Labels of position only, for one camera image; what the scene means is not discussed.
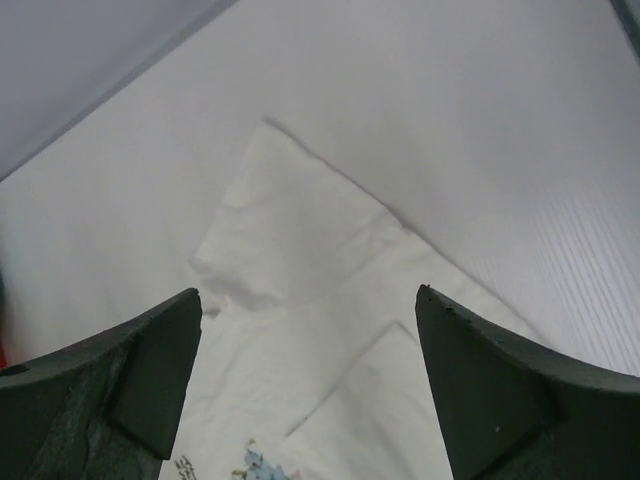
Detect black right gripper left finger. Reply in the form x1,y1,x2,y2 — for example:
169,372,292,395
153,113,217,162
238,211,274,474
1,288,202,479

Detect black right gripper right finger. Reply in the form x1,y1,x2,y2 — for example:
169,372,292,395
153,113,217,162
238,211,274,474
415,285,639,479

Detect white t shirt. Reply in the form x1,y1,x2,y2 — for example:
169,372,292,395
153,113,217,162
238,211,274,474
161,123,529,479

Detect red plastic bin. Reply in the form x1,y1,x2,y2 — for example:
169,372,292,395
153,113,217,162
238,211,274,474
0,338,7,369

